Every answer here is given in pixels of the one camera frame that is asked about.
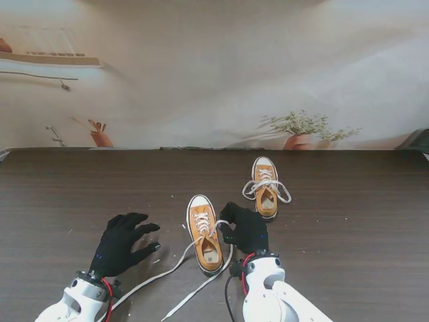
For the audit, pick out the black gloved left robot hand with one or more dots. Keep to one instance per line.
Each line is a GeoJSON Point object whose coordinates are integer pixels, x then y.
{"type": "Point", "coordinates": [117, 245]}

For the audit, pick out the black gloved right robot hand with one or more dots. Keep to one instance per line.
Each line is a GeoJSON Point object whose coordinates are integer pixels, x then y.
{"type": "Point", "coordinates": [251, 231]}

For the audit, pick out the yellow canvas sneaker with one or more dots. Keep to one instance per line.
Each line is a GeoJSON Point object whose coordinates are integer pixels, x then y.
{"type": "Point", "coordinates": [200, 202]}
{"type": "Point", "coordinates": [259, 209]}

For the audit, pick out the orange sneaker with laces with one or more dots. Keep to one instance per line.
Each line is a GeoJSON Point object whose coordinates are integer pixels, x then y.
{"type": "Point", "coordinates": [202, 223]}

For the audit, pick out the white shoelace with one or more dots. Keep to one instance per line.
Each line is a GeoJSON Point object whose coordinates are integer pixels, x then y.
{"type": "Point", "coordinates": [264, 183]}

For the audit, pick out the green plant in terracotta pot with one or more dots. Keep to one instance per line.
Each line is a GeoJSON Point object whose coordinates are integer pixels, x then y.
{"type": "Point", "coordinates": [298, 141]}

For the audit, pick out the terracotta pot with wooden utensils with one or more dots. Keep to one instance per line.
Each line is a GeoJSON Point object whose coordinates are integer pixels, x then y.
{"type": "Point", "coordinates": [102, 139]}

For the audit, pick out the metal tap fixture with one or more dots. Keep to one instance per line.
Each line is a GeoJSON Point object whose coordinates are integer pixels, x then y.
{"type": "Point", "coordinates": [58, 139]}

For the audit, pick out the metal wall rail with hook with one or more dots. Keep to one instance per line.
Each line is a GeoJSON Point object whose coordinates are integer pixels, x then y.
{"type": "Point", "coordinates": [33, 76]}

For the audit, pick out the wooden wall shelf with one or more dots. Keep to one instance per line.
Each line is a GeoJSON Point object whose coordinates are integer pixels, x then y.
{"type": "Point", "coordinates": [50, 59]}

